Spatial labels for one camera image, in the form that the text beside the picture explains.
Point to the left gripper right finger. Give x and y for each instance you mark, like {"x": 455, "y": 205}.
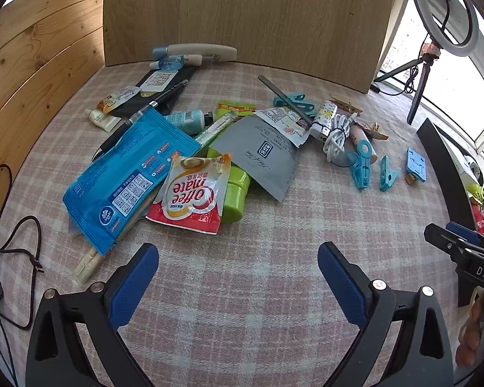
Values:
{"x": 421, "y": 355}

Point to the wooden clothespin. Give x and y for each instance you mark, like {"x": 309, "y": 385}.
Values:
{"x": 346, "y": 106}
{"x": 372, "y": 130}

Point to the ring light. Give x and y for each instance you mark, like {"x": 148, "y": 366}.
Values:
{"x": 463, "y": 49}

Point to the green tea sachet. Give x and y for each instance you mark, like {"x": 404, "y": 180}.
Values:
{"x": 241, "y": 109}

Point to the blue plastic clothespin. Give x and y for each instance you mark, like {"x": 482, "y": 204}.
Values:
{"x": 388, "y": 175}
{"x": 360, "y": 164}

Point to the teal plastic clothespin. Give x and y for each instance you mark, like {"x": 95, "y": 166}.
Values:
{"x": 308, "y": 107}

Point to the Coffee mate sachet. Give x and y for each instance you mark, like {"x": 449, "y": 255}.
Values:
{"x": 192, "y": 196}

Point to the green plastic container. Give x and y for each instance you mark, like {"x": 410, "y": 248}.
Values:
{"x": 235, "y": 195}

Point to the grey paper envelope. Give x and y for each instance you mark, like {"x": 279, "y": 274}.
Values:
{"x": 267, "y": 156}

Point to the black pouch with tag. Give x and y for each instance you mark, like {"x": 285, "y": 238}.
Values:
{"x": 151, "y": 86}

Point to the printed snack sachet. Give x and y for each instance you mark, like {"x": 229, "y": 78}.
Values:
{"x": 287, "y": 122}

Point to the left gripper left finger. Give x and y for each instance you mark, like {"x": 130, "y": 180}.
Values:
{"x": 56, "y": 355}

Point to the patterned white lighter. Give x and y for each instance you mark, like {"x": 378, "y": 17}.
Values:
{"x": 322, "y": 123}

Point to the small cream tube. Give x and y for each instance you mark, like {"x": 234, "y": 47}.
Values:
{"x": 101, "y": 120}

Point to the wooden board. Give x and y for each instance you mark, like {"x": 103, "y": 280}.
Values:
{"x": 335, "y": 40}

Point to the blue wet wipes pack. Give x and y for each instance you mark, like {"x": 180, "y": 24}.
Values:
{"x": 109, "y": 192}

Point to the pink small bottle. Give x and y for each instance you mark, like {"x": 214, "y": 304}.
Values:
{"x": 357, "y": 134}

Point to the teal small bottle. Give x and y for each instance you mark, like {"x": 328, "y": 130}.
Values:
{"x": 191, "y": 122}

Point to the person's right hand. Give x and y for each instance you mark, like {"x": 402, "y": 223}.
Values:
{"x": 470, "y": 335}

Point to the black storage tray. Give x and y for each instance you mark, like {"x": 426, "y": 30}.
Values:
{"x": 454, "y": 193}

